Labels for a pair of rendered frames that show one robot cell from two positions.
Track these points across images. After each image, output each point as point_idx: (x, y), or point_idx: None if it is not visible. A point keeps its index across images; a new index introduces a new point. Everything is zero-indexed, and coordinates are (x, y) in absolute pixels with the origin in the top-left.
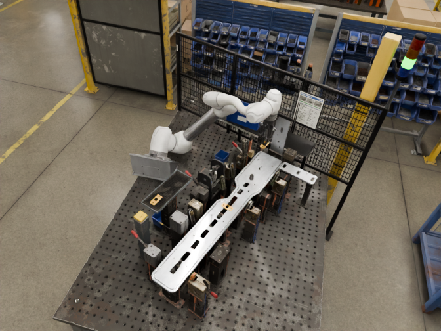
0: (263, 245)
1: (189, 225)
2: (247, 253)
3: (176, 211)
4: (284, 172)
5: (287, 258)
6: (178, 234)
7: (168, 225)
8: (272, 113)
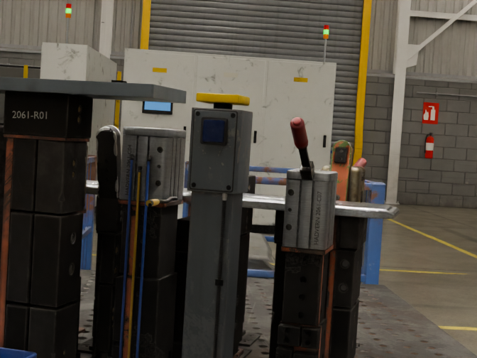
0: None
1: (119, 211)
2: (92, 312)
3: (129, 126)
4: None
5: (88, 287)
6: (174, 215)
7: (77, 304)
8: None
